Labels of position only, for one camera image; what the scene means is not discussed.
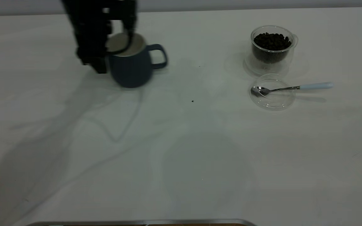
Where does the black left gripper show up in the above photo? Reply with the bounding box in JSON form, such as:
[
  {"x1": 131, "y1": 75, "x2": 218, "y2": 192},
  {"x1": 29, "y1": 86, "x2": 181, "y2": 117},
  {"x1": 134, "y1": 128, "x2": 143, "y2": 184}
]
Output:
[{"x1": 61, "y1": 0, "x2": 137, "y2": 74}]

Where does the metal spoon with pale blue handle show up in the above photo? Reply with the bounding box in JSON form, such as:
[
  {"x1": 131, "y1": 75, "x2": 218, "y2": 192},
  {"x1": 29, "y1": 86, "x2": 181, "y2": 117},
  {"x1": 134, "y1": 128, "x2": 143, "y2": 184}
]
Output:
[{"x1": 251, "y1": 82, "x2": 334, "y2": 97}]

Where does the clear round glass dish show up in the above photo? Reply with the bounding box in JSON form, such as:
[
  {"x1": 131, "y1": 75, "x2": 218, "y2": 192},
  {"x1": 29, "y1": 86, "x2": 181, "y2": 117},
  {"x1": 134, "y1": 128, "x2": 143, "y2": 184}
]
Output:
[{"x1": 250, "y1": 74, "x2": 295, "y2": 110}]

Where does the glass cup of coffee beans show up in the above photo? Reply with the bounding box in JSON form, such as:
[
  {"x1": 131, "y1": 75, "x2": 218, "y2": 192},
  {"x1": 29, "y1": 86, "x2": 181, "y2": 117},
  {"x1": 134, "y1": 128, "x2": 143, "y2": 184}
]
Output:
[{"x1": 244, "y1": 26, "x2": 298, "y2": 77}]

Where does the dark blue-grey ceramic mug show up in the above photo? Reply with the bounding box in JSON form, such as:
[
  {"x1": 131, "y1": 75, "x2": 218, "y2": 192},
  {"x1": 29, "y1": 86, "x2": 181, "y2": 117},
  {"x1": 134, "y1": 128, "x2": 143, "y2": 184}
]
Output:
[{"x1": 107, "y1": 32, "x2": 168, "y2": 89}]

